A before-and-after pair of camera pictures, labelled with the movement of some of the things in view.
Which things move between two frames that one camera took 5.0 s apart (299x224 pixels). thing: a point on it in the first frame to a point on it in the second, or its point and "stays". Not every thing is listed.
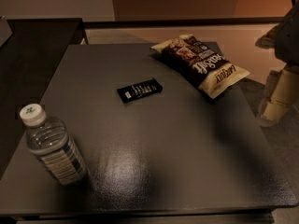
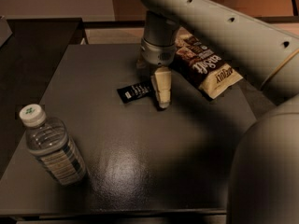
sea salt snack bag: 201,63 stays
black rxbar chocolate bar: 140,90 stays
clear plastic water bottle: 49,141 stays
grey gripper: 289,44 to 156,55
